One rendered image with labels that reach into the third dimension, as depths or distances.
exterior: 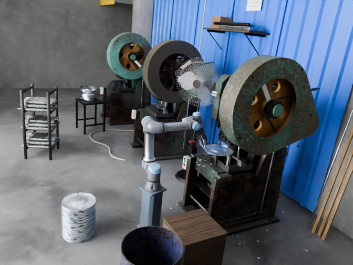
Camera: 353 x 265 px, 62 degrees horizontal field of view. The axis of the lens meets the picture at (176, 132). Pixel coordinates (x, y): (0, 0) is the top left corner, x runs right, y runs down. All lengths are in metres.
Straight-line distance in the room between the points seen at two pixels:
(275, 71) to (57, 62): 7.18
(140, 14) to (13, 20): 3.18
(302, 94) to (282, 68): 0.36
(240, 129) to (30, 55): 7.19
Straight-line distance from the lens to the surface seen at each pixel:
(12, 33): 8.80
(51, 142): 4.41
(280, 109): 2.51
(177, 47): 3.93
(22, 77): 8.92
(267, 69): 2.39
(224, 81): 2.88
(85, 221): 2.82
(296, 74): 2.64
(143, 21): 7.62
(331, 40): 3.64
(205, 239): 2.45
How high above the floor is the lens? 1.84
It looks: 19 degrees down
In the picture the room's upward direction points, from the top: 6 degrees clockwise
